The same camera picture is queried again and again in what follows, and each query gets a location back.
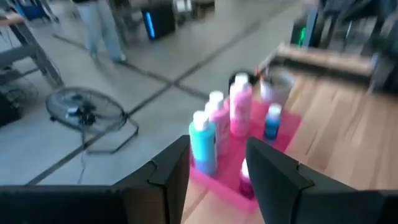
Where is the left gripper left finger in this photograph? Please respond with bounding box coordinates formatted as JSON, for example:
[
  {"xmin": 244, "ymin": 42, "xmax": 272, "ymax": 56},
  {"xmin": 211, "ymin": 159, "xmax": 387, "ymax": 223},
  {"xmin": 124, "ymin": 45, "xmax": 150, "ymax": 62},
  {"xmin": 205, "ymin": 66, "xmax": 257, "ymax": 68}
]
[{"xmin": 113, "ymin": 135, "xmax": 191, "ymax": 224}]

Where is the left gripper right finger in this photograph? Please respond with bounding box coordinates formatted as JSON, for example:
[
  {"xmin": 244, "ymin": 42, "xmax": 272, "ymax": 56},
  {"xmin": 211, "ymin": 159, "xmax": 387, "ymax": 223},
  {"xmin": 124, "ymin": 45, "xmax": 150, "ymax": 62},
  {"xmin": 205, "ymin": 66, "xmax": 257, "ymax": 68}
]
[{"xmin": 245, "ymin": 136, "xmax": 355, "ymax": 224}]

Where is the small magenta paint bottle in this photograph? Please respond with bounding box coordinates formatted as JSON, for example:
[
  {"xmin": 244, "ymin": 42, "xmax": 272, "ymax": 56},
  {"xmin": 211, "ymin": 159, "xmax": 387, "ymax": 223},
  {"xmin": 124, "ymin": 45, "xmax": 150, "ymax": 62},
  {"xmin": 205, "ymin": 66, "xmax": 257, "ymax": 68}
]
[{"xmin": 238, "ymin": 158, "xmax": 256, "ymax": 200}]

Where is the large teal paint bottle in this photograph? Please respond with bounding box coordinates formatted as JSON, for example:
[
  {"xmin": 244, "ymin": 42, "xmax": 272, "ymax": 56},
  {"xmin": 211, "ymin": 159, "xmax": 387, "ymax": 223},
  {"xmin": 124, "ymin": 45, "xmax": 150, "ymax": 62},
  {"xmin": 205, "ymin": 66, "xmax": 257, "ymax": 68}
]
[{"xmin": 188, "ymin": 110, "xmax": 218, "ymax": 177}]

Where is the small blue paint bottle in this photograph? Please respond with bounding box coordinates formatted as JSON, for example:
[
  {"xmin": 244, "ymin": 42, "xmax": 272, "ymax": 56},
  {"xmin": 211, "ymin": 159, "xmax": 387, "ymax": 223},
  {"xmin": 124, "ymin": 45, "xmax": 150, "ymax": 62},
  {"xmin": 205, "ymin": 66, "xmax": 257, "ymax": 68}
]
[{"xmin": 263, "ymin": 103, "xmax": 283, "ymax": 142}]

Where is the large pink paint bottle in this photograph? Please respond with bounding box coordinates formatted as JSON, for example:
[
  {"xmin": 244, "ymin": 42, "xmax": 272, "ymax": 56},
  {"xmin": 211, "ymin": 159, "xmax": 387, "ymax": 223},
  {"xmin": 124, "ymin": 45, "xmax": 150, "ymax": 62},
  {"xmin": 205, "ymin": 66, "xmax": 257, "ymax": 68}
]
[
  {"xmin": 205, "ymin": 90, "xmax": 231, "ymax": 156},
  {"xmin": 229, "ymin": 73, "xmax": 253, "ymax": 138}
]

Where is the pink plastic tray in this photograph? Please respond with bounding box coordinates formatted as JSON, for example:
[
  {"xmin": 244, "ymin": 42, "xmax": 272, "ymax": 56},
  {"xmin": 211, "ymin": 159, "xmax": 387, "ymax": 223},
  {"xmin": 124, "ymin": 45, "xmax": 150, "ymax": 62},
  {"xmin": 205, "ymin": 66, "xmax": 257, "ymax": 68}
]
[{"xmin": 189, "ymin": 99, "xmax": 302, "ymax": 214}]

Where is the beige paper cup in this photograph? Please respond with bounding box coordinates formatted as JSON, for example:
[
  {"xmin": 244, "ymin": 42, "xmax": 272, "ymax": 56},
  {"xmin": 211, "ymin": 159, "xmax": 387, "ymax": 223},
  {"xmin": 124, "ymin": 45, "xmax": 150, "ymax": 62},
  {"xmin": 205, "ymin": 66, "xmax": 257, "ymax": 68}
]
[{"xmin": 260, "ymin": 70, "xmax": 295, "ymax": 108}]

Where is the black floor fan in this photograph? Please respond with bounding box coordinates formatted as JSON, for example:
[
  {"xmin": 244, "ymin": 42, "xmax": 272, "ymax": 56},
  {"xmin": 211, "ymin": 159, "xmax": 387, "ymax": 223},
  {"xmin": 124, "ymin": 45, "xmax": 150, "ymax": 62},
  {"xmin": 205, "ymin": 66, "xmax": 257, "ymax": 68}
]
[{"xmin": 45, "ymin": 86, "xmax": 140, "ymax": 156}]

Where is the black box green light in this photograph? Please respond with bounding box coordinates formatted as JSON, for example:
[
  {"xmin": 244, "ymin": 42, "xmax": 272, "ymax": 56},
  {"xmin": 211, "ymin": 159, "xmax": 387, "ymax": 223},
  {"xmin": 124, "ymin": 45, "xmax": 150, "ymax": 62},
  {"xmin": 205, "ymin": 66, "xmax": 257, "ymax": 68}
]
[{"xmin": 290, "ymin": 9, "xmax": 318, "ymax": 47}]

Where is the black computer blue light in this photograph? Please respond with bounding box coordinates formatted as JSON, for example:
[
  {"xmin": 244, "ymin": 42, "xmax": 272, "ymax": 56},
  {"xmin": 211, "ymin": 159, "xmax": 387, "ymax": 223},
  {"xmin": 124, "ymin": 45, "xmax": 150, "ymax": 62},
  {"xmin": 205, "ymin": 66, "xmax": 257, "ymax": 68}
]
[{"xmin": 141, "ymin": 0, "xmax": 177, "ymax": 40}]

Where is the person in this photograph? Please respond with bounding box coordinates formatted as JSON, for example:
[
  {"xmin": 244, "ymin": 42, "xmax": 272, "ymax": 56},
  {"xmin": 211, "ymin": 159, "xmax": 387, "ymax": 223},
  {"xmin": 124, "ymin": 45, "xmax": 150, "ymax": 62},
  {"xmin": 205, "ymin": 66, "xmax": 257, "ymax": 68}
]
[{"xmin": 73, "ymin": 0, "xmax": 127, "ymax": 63}]

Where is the grey table wooden top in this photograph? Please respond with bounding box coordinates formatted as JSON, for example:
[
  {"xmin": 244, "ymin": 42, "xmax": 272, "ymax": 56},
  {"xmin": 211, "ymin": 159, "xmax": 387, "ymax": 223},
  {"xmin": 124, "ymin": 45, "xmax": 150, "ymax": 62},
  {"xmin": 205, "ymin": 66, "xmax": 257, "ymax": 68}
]
[{"xmin": 0, "ymin": 14, "xmax": 65, "ymax": 88}]

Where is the black fan cable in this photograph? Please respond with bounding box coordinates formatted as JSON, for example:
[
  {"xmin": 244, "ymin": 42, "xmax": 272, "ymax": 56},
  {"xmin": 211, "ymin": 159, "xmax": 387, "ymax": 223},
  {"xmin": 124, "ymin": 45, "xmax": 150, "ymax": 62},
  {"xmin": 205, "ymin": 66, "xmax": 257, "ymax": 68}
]
[{"xmin": 76, "ymin": 152, "xmax": 91, "ymax": 185}]

